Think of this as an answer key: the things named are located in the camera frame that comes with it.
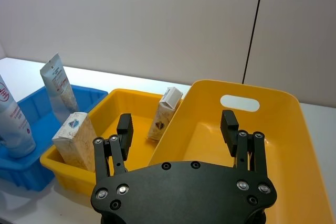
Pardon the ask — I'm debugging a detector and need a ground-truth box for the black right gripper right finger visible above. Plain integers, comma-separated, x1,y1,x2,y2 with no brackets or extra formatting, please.
220,110,269,179

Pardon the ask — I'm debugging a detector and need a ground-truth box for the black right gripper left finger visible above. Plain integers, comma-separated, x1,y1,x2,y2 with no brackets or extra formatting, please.
93,113,134,184

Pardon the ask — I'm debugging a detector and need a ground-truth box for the yellow rectangular plastic bin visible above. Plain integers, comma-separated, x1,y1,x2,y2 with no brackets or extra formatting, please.
39,88,184,197

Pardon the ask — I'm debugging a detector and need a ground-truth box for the cream carton with blue logo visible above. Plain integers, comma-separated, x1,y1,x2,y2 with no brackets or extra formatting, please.
51,112,97,173

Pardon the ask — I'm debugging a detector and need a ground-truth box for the cream carton with brown logo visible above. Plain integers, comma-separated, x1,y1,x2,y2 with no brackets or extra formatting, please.
146,87,184,142

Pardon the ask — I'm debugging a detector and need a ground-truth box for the white squeeze tube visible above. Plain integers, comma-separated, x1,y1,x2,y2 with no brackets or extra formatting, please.
39,52,80,123

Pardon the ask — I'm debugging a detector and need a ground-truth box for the blue plastic bin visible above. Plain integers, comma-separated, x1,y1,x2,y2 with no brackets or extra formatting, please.
0,84,109,192

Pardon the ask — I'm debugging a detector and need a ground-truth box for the white bottle with red logo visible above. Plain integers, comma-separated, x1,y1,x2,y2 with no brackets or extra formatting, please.
0,74,37,159

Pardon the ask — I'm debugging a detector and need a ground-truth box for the yellow plastic basket with handle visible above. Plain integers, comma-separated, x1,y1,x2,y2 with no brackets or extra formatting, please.
148,79,336,224

